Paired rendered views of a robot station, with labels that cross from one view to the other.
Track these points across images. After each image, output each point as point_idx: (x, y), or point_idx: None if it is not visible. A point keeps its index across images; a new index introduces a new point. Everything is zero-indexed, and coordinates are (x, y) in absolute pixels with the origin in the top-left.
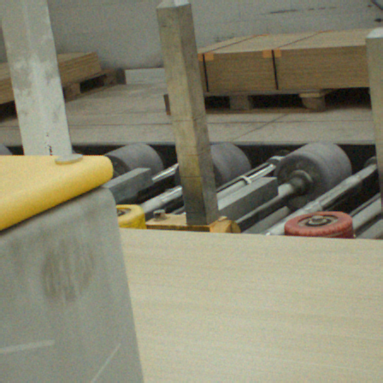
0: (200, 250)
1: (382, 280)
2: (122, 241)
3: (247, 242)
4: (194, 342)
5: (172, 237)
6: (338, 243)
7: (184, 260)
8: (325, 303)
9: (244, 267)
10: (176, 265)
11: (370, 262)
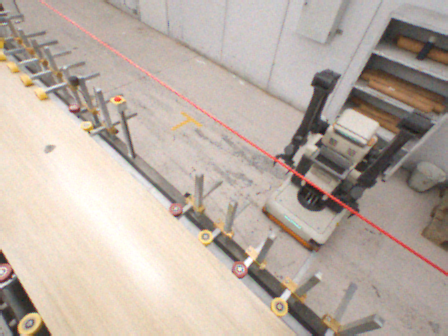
0: (35, 271)
1: (25, 229)
2: (44, 292)
3: (23, 270)
4: (70, 220)
5: (32, 287)
6: (10, 256)
7: (43, 265)
8: (42, 224)
9: (37, 252)
10: (47, 262)
11: (17, 240)
